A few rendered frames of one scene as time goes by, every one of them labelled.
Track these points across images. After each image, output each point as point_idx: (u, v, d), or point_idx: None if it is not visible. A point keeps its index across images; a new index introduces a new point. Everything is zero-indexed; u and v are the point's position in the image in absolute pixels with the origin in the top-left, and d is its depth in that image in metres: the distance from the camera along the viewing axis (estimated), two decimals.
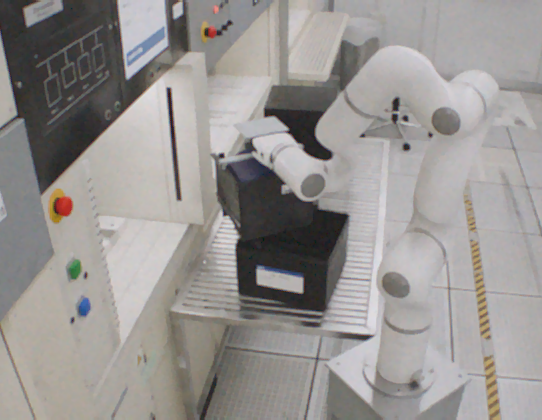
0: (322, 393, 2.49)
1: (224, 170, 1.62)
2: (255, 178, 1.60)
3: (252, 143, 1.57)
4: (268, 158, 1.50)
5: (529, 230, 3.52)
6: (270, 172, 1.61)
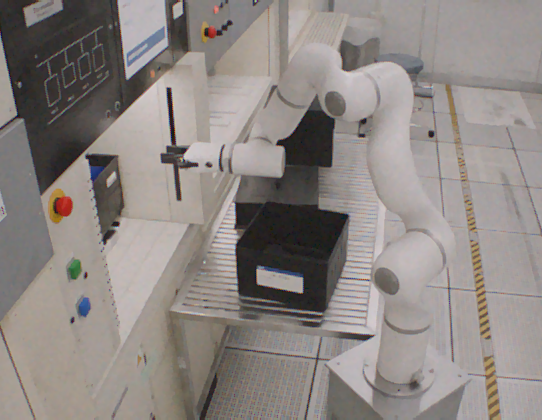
0: (322, 393, 2.49)
1: None
2: None
3: (182, 162, 1.61)
4: (218, 163, 1.61)
5: (529, 230, 3.52)
6: (94, 173, 1.73)
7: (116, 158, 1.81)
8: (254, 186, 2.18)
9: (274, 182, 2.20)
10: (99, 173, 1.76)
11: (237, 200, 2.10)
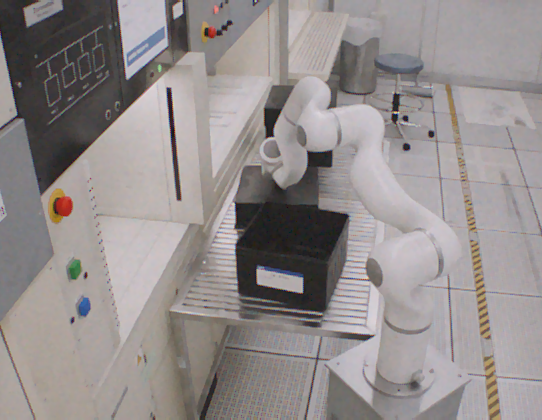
0: (322, 393, 2.49)
1: None
2: None
3: None
4: None
5: (529, 230, 3.52)
6: None
7: None
8: (254, 186, 2.18)
9: (274, 182, 2.20)
10: None
11: (237, 200, 2.10)
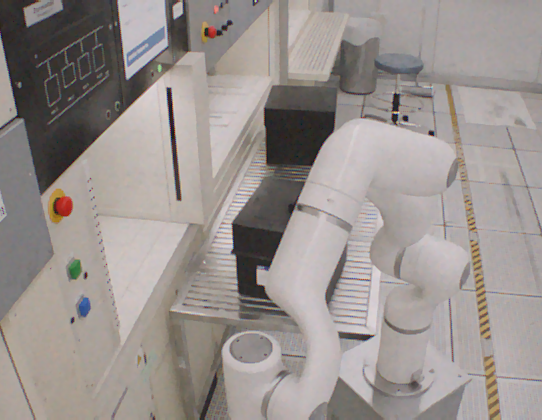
0: None
1: None
2: None
3: None
4: None
5: (529, 230, 3.52)
6: None
7: None
8: (264, 205, 1.77)
9: None
10: None
11: (235, 220, 1.71)
